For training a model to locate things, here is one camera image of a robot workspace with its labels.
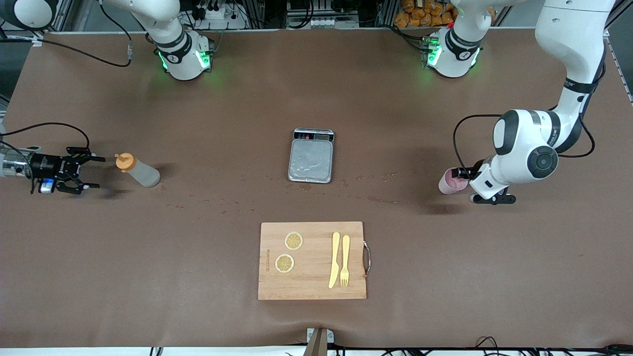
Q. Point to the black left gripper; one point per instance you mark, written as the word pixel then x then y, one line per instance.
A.
pixel 465 173

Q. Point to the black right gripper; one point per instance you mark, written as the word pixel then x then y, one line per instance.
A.
pixel 48 163

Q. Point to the pink plastic cup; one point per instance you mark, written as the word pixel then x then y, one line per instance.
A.
pixel 449 184

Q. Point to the translucent sauce bottle orange cap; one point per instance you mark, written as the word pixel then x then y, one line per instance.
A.
pixel 141 173

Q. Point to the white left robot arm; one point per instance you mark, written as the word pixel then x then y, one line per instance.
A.
pixel 568 44

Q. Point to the brown table mat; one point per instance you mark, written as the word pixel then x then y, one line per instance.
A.
pixel 148 277

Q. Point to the yellow plastic fork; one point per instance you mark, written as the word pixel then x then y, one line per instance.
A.
pixel 345 257

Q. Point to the silver digital kitchen scale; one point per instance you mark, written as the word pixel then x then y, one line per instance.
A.
pixel 310 160

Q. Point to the yellow plastic knife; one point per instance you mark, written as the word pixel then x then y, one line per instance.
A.
pixel 335 262

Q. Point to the orange snack pile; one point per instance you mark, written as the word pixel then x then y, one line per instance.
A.
pixel 420 14

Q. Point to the lemon slice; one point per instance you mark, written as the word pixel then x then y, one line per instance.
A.
pixel 284 263
pixel 293 241

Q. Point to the wooden cutting board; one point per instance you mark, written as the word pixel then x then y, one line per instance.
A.
pixel 311 277

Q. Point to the white power strip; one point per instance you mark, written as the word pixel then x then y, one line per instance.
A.
pixel 217 11

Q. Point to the metal table edge bracket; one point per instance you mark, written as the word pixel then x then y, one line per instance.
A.
pixel 319 341

